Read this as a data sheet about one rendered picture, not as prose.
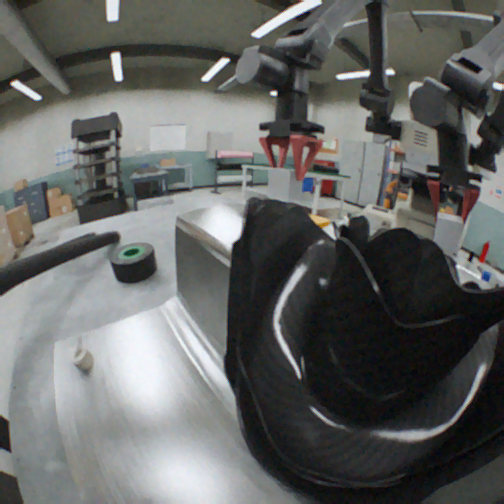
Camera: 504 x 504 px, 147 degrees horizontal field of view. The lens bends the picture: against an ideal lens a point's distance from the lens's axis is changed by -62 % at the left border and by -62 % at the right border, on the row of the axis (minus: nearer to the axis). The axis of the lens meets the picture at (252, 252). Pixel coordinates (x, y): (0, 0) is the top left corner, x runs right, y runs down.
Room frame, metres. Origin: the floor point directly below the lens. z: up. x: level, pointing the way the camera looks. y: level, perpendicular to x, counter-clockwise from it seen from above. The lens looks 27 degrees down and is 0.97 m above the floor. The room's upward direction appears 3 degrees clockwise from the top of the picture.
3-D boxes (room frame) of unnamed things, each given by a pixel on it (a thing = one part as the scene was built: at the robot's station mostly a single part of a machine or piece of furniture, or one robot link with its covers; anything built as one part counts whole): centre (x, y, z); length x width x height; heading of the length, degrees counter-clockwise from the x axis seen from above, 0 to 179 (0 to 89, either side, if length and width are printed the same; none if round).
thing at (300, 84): (0.35, -0.05, 1.12); 0.07 x 0.06 x 0.07; 130
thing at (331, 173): (4.44, -0.76, 0.51); 2.40 x 1.13 x 1.02; 37
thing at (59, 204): (3.78, 5.65, 0.42); 0.86 x 0.33 x 0.83; 123
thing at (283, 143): (0.36, -0.05, 0.99); 0.07 x 0.07 x 0.09; 41
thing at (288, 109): (0.35, -0.05, 1.06); 0.10 x 0.07 x 0.07; 41
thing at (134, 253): (0.24, 0.20, 0.82); 0.08 x 0.08 x 0.04
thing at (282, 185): (0.38, -0.09, 0.93); 0.13 x 0.05 x 0.05; 130
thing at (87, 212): (3.40, 3.26, 1.03); 1.54 x 0.94 x 2.06; 33
